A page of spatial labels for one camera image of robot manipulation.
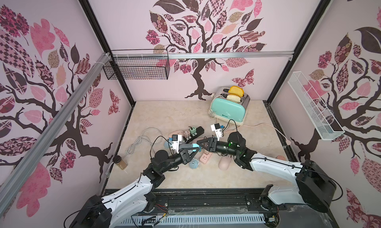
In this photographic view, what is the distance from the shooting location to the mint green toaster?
38.1 inches

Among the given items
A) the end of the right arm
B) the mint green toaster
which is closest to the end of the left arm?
the end of the right arm

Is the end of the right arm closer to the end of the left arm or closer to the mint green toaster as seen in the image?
the end of the left arm
